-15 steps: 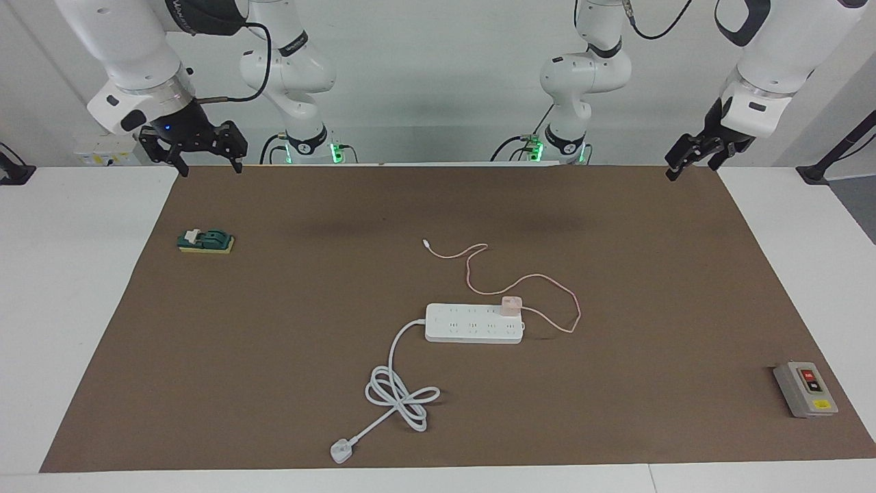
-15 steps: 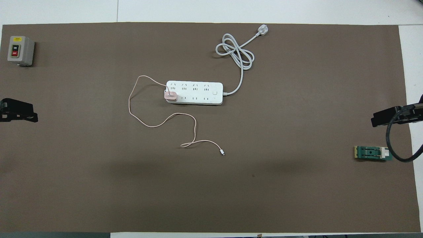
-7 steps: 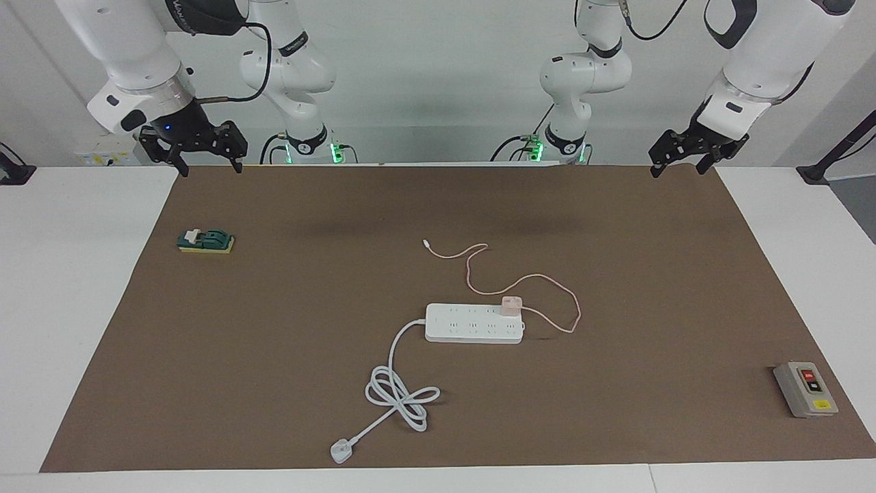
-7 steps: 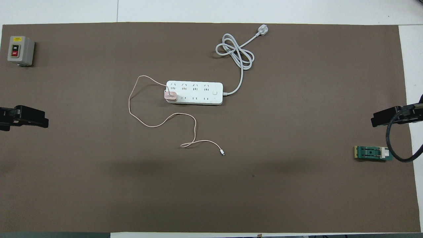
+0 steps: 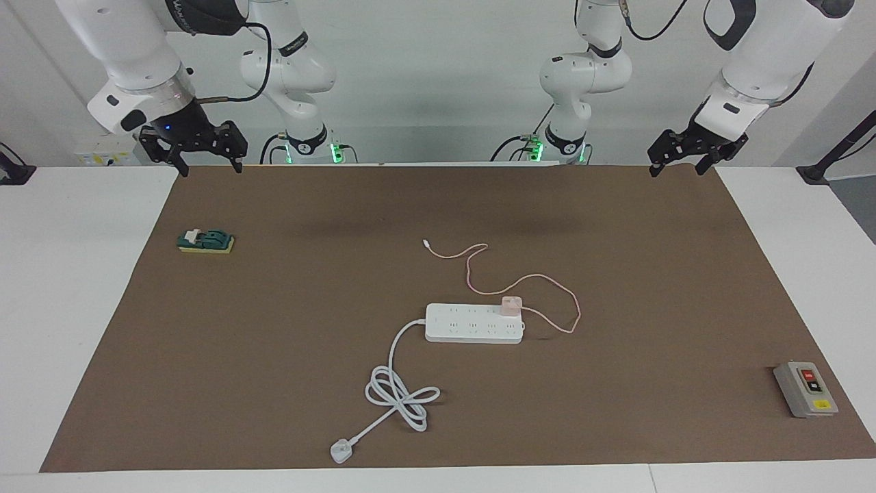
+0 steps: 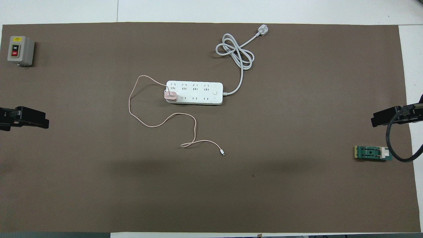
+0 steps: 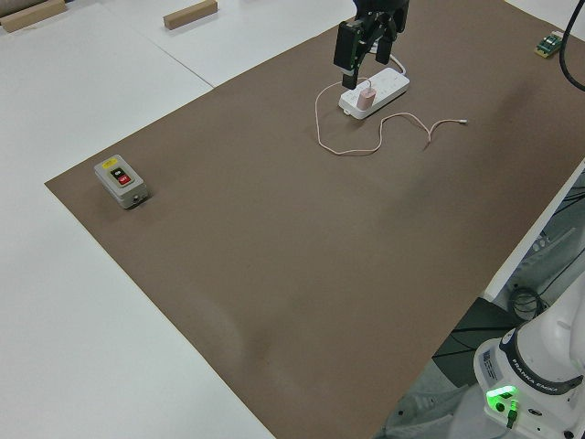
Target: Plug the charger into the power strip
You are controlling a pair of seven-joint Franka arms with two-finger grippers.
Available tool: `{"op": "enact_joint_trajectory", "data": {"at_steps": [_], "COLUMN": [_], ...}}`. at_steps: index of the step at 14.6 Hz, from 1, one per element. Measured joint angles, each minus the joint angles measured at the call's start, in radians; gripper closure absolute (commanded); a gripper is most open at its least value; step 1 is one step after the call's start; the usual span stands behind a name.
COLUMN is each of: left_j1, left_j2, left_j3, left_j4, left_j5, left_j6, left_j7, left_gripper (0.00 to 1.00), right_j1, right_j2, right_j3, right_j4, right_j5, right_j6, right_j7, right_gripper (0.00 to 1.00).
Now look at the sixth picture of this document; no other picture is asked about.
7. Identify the brown table mat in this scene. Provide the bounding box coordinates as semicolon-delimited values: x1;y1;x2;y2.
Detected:
0;22;422;233

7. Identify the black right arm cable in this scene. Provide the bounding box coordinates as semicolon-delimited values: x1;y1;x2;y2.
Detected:
386;104;423;163

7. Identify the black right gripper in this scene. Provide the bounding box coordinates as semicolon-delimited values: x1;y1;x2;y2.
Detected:
370;103;423;128

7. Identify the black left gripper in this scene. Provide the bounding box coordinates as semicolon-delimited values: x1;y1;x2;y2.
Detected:
0;106;50;132

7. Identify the white power strip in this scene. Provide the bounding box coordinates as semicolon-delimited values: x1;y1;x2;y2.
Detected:
165;80;224;106

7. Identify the green knife switch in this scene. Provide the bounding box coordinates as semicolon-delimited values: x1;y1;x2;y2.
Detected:
354;146;394;162

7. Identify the pink charging cable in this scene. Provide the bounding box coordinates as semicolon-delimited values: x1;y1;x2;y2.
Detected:
128;75;226;156

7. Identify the grey on-off switch box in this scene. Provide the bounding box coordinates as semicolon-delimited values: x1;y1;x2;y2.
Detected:
7;36;35;67

